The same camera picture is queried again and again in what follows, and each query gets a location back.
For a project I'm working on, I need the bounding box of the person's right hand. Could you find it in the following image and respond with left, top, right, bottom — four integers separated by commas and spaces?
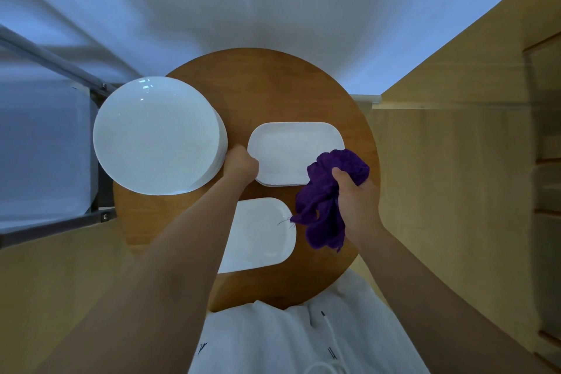
331, 167, 387, 248

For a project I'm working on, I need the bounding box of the white oblong serving plate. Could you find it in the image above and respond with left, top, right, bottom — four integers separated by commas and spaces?
217, 197, 297, 275

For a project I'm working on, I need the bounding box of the steel three-tier cart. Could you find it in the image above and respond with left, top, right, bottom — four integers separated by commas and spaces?
0, 25, 120, 250

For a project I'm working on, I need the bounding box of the stack of white rectangular plates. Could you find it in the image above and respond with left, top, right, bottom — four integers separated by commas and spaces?
247, 122, 346, 188

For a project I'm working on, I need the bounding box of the person's white garment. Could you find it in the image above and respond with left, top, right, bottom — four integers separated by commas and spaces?
188, 271, 432, 374

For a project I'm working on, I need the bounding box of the white drawstring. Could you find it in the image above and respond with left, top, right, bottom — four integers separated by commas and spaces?
302, 311, 349, 374

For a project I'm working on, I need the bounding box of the person's left hand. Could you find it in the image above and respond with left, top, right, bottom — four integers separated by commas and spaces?
223, 144, 260, 189

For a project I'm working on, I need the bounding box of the person's right forearm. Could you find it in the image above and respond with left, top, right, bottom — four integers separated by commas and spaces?
357, 227, 557, 374

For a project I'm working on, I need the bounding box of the round wooden side table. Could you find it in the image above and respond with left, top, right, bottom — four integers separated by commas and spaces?
113, 47, 381, 313

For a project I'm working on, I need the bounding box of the person's left forearm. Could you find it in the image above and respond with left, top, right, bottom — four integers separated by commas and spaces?
34, 181, 251, 374

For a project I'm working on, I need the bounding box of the purple cleaning cloth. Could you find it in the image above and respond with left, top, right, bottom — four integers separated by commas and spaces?
290, 148, 370, 253

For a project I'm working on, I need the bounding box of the stack of white round plates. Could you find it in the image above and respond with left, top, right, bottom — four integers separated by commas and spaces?
92, 76, 228, 196

